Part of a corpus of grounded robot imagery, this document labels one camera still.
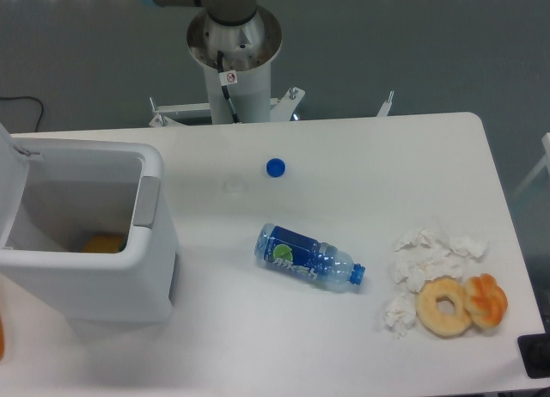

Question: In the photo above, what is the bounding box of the white trash can lid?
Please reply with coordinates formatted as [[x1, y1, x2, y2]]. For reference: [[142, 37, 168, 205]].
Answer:
[[0, 125, 29, 248]]

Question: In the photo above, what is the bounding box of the blue bottle cap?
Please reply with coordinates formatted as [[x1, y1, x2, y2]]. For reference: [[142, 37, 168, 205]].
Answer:
[[266, 158, 286, 178]]

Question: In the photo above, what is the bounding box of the yellow item inside trash can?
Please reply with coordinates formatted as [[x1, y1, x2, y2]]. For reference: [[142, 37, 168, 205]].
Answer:
[[82, 235, 125, 253]]

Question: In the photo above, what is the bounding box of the white trash can body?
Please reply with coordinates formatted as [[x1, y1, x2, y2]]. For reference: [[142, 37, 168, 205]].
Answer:
[[1, 137, 179, 323]]

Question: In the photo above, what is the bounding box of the blue plastic drink bottle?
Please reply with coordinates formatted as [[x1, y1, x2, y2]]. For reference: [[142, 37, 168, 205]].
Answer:
[[254, 223, 365, 292]]

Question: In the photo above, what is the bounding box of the crumpled white tissue large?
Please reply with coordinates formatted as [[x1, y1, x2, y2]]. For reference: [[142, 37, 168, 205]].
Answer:
[[391, 228, 463, 293]]

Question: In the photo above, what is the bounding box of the crumpled white tissue small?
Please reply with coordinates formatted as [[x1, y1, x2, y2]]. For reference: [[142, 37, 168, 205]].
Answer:
[[383, 292, 417, 339]]

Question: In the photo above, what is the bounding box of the crumpled white tissue right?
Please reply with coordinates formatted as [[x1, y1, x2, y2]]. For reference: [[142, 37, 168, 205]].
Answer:
[[449, 235, 489, 260]]

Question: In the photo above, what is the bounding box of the orange twisted bread roll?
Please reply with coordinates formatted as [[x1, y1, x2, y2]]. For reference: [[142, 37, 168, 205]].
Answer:
[[463, 273, 508, 329]]

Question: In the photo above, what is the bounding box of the white furniture at right edge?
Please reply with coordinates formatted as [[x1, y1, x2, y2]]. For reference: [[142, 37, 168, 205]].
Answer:
[[512, 132, 549, 201]]

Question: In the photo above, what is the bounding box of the black device at edge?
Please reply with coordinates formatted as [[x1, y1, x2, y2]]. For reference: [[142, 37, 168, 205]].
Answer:
[[517, 333, 549, 379]]

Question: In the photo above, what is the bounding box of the orange object at left edge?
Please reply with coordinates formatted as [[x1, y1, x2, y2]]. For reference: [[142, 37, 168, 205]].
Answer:
[[0, 316, 5, 361]]

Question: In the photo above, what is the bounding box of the white metal base frame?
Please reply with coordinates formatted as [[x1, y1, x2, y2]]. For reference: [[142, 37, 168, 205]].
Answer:
[[148, 86, 396, 128]]

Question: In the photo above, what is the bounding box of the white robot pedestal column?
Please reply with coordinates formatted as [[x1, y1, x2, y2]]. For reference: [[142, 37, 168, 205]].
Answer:
[[186, 7, 282, 125]]

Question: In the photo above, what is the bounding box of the black cable on pedestal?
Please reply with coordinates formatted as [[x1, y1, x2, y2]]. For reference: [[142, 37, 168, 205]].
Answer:
[[216, 49, 241, 124]]

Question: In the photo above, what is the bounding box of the ring doughnut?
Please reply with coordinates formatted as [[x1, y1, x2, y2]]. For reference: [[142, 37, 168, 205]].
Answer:
[[415, 278, 472, 338]]

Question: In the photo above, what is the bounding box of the black cable on floor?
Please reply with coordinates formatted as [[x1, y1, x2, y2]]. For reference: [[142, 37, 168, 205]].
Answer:
[[0, 95, 45, 132]]

